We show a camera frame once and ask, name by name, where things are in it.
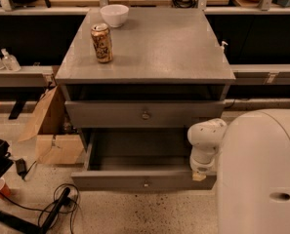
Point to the small white pump bottle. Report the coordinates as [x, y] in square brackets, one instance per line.
[224, 46]

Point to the white ceramic bowl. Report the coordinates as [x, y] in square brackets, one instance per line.
[115, 15]

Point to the black power adapter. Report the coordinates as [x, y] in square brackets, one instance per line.
[21, 167]

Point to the brown cardboard box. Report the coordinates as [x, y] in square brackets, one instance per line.
[54, 146]

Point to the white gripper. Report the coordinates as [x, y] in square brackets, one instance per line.
[200, 166]

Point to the black metal stand base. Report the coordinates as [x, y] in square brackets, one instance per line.
[37, 221]

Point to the grey wooden drawer cabinet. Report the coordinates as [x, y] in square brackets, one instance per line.
[158, 55]

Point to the red plastic cup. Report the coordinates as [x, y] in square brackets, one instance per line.
[4, 189]

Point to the grey drawer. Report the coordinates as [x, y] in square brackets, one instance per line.
[139, 159]
[141, 114]

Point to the grey top drawer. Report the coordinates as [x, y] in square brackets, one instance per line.
[141, 114]

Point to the gold beverage can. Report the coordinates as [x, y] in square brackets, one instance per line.
[101, 37]

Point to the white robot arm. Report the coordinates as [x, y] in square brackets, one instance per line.
[252, 157]

